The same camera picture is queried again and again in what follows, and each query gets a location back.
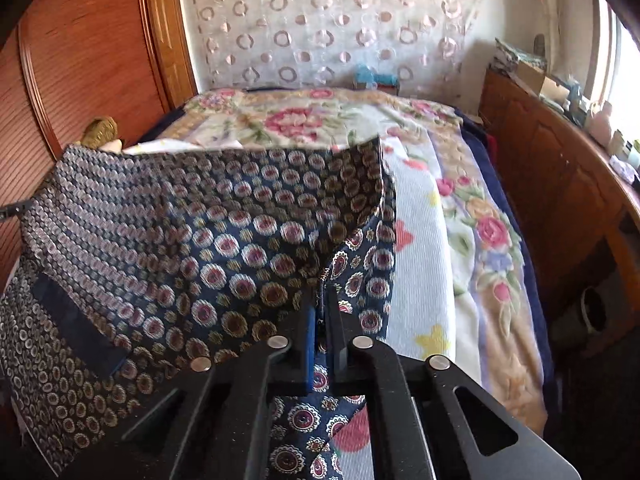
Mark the long wooden cabinet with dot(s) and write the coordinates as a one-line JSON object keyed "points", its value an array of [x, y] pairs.
{"points": [[550, 175]]}

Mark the blue tissue packets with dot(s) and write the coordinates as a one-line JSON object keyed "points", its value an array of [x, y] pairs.
{"points": [[372, 74]]}

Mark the pale pink jug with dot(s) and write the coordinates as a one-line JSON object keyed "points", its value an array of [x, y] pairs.
{"points": [[600, 122]]}

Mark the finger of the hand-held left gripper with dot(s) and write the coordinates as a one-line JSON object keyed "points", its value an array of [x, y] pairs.
{"points": [[11, 210]]}

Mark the navy circle-patterned garment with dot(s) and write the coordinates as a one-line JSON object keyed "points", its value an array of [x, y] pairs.
{"points": [[200, 240]]}

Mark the small cardboard box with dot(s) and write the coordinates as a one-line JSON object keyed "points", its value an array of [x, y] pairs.
{"points": [[387, 87]]}

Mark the wooden framed window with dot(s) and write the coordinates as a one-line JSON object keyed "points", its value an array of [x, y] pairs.
{"points": [[612, 50]]}

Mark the open cardboard box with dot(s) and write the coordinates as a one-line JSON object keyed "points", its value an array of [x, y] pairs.
{"points": [[540, 82]]}

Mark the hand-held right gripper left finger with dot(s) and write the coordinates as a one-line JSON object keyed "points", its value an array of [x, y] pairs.
{"points": [[311, 345]]}

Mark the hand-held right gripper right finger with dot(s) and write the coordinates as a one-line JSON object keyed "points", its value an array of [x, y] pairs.
{"points": [[334, 342]]}

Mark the stack of folded cloths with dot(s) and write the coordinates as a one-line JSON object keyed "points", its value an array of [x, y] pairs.
{"points": [[515, 55]]}

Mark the white fruit-print sheet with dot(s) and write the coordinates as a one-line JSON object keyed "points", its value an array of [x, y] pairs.
{"points": [[425, 260]]}

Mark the wooden louvered wardrobe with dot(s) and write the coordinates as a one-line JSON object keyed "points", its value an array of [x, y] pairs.
{"points": [[90, 60]]}

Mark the grey oval object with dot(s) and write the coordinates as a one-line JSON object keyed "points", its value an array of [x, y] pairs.
{"points": [[538, 44]]}

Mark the blue plastic bag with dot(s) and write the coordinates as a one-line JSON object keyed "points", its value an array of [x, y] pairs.
{"points": [[572, 97]]}

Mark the floral blanket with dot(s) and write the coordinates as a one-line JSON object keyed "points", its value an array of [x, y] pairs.
{"points": [[300, 120]]}

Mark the green-capped bottle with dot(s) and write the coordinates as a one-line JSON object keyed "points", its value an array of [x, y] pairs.
{"points": [[634, 154]]}

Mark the sheer circle-patterned curtain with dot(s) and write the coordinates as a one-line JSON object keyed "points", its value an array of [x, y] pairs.
{"points": [[325, 20]]}

